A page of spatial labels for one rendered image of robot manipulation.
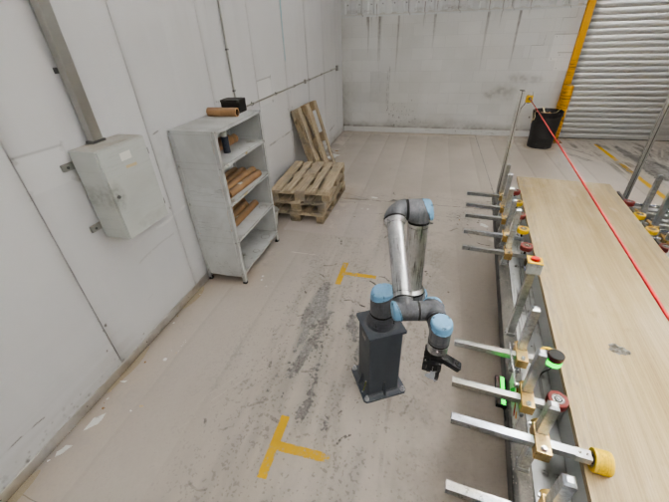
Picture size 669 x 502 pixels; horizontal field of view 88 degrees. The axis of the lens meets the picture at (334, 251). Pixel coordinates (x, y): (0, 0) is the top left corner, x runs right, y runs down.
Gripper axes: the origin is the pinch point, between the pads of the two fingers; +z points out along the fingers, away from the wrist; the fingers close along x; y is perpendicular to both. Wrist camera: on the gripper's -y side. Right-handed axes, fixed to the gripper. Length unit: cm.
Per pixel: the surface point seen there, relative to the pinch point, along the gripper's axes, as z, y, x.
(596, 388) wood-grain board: -7, -64, -11
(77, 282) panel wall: -4, 230, 1
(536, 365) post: -22.0, -36.5, -2.2
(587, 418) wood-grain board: -7, -58, 6
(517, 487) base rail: 12.6, -35.2, 30.0
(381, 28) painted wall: -135, 208, -761
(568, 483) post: -31, -37, 47
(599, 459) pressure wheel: -15, -54, 27
